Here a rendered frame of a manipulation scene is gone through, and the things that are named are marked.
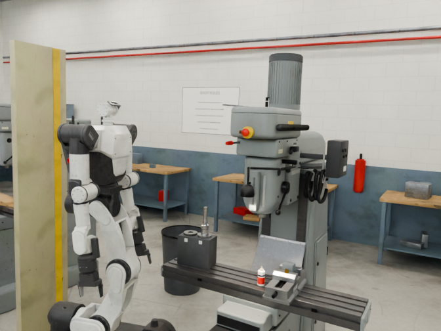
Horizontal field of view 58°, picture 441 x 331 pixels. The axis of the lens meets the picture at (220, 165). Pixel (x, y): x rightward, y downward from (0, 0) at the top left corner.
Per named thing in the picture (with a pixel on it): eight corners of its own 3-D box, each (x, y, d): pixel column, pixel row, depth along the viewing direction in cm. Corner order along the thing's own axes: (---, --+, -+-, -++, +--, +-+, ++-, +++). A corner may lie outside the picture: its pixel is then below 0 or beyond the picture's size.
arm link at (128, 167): (111, 186, 229) (111, 148, 226) (122, 182, 241) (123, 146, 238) (128, 188, 226) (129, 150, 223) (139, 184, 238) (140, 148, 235)
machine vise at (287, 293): (289, 305, 200) (290, 284, 199) (261, 299, 207) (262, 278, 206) (307, 281, 231) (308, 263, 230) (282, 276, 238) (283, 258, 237)
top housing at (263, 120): (272, 139, 195) (273, 106, 193) (226, 136, 208) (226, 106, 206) (302, 137, 236) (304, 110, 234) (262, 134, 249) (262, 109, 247)
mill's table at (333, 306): (363, 333, 192) (365, 318, 191) (159, 276, 252) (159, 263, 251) (371, 314, 212) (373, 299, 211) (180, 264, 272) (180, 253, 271)
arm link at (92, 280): (73, 287, 192) (70, 264, 191) (84, 280, 202) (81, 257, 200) (96, 288, 189) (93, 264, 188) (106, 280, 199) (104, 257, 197)
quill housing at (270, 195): (272, 217, 213) (275, 157, 209) (238, 211, 223) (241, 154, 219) (285, 211, 229) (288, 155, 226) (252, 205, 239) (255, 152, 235)
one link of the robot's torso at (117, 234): (107, 289, 208) (81, 205, 206) (124, 277, 225) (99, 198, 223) (133, 284, 203) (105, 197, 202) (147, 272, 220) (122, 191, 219)
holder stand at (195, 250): (208, 270, 243) (209, 238, 241) (176, 263, 252) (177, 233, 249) (216, 263, 254) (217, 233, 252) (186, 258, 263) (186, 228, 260)
